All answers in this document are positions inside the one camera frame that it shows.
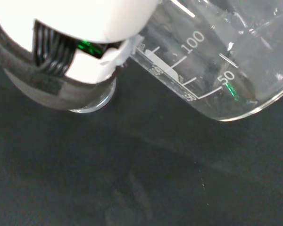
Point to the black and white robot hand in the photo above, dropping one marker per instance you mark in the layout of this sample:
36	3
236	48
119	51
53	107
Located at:
85	18

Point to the black bench cloth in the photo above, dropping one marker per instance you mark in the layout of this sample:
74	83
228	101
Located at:
141	164

